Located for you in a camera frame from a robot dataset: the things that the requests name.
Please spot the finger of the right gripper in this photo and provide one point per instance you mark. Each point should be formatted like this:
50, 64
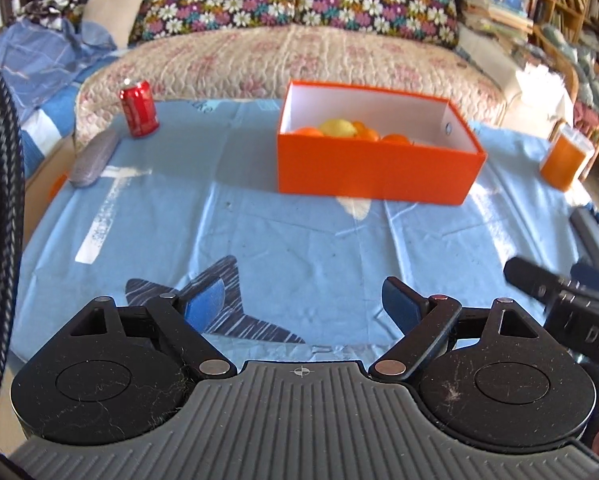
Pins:
536, 281
586, 275

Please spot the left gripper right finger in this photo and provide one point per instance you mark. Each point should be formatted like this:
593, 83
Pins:
426, 323

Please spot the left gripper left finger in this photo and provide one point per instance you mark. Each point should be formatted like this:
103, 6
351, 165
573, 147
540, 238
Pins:
182, 321

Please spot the orange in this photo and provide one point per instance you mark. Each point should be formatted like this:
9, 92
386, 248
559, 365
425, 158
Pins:
308, 131
396, 138

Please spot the yellow pear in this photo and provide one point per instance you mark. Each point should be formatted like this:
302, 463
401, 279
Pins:
338, 128

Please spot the grey remote control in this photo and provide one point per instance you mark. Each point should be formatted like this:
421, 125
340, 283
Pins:
587, 229

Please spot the light blue tablecloth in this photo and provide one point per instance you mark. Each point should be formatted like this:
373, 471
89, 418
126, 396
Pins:
205, 187

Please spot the orange white cup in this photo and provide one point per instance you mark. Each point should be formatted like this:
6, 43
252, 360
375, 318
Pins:
568, 153

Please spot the rattan chair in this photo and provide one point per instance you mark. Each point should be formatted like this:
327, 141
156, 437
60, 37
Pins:
576, 67

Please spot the grey glasses case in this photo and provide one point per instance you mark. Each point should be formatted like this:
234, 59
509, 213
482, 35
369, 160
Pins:
93, 158

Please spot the orange cardboard box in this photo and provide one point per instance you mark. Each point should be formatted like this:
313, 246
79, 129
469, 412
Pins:
439, 167

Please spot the red soda can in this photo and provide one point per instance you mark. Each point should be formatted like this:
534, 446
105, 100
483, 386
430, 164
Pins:
139, 108

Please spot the orange in box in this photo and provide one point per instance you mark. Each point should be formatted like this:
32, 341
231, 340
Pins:
308, 131

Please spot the sofa with quilted cover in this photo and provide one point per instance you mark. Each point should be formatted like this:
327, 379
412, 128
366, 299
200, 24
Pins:
260, 62

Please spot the stack of books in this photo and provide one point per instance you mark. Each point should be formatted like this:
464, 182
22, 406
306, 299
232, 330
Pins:
505, 19

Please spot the blue striped bedsheet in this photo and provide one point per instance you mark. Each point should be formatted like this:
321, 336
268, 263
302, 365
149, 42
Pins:
44, 69

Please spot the floral cushion right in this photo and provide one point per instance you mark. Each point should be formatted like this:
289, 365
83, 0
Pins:
429, 21

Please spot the floral cushion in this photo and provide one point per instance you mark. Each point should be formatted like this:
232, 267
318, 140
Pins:
429, 21
158, 19

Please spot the beige pillow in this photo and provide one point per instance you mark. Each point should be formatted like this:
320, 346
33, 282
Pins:
108, 23

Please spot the floral cushion left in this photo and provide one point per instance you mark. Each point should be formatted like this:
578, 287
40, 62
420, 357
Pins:
158, 19

